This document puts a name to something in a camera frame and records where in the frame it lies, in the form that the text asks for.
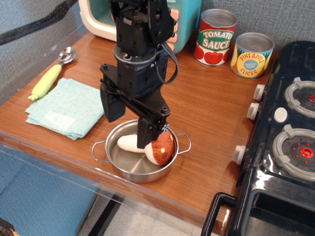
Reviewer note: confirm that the spoon with green handle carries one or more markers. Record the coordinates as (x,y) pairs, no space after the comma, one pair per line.
(43,86)

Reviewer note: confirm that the light blue cloth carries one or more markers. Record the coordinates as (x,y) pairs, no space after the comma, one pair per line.
(71,109)

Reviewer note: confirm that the tomato sauce can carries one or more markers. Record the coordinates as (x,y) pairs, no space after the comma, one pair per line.
(216,31)

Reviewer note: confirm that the small steel pot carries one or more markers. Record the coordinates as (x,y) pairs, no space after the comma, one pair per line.
(134,167)

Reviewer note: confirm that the black toy stove oven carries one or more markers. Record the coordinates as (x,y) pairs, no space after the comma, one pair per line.
(276,183)

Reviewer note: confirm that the teal toy microwave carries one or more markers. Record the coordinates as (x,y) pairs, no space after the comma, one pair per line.
(97,18)

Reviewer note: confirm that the pineapple slices can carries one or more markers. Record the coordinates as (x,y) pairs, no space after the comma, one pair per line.
(252,53)

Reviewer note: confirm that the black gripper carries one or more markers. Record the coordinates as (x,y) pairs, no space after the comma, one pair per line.
(135,83)

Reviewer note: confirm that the plush brown mushroom toy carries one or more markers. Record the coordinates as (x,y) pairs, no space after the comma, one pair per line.
(158,152)

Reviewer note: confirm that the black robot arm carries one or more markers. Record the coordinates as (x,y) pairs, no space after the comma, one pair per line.
(142,54)

